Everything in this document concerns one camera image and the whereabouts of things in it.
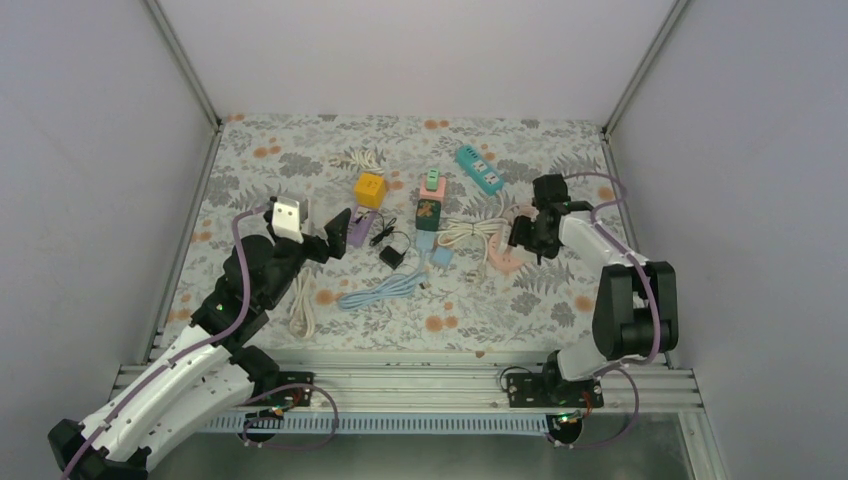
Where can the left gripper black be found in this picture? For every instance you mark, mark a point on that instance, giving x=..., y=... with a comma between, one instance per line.
x=335, y=240

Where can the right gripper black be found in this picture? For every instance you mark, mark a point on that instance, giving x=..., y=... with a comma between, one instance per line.
x=517, y=238

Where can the pink round power socket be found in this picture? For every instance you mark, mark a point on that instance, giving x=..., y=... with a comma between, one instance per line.
x=501, y=256

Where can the yellow cube power socket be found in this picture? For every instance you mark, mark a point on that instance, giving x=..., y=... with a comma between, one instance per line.
x=370, y=190

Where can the black charger with cable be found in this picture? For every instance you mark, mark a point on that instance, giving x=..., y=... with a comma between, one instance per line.
x=391, y=255

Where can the dark green cube socket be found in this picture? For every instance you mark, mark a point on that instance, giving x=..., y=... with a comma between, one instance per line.
x=428, y=215

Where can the pink cube power socket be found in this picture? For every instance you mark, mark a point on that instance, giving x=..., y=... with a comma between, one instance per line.
x=439, y=194

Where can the small green plug adapter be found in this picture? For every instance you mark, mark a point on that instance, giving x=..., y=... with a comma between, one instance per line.
x=432, y=180

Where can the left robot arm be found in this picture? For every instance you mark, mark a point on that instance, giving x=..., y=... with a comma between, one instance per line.
x=211, y=367

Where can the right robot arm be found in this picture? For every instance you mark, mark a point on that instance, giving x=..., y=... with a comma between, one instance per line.
x=635, y=315

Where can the purple usb power strip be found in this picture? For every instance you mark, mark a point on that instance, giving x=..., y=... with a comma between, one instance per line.
x=359, y=226

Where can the floral table cloth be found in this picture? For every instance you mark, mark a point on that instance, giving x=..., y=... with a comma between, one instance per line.
x=468, y=307

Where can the teal power strip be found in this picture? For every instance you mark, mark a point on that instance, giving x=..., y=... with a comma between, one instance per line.
x=479, y=169

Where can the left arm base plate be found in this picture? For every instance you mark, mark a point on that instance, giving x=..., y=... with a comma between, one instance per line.
x=294, y=397

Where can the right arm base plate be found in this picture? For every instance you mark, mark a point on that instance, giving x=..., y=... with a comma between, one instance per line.
x=533, y=390

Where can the aluminium rail frame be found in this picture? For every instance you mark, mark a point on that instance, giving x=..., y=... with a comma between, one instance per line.
x=454, y=382

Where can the light blue cable duct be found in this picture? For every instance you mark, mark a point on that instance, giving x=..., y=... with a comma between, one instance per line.
x=398, y=423

